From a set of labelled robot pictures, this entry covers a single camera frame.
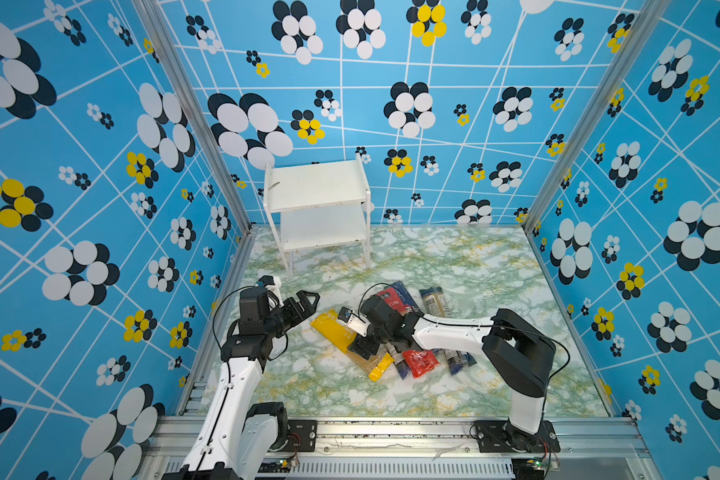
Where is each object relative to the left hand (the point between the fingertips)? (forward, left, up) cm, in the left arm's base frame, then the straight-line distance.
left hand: (310, 301), depth 80 cm
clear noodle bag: (-11, -24, -14) cm, 30 cm away
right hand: (-3, -12, -14) cm, 19 cm away
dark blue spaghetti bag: (+6, -29, -13) cm, 32 cm away
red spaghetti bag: (-12, -30, -11) cm, 34 cm away
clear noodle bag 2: (+6, -37, -13) cm, 40 cm away
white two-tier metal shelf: (+21, -2, +15) cm, 26 cm away
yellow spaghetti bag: (-3, -8, -14) cm, 17 cm away
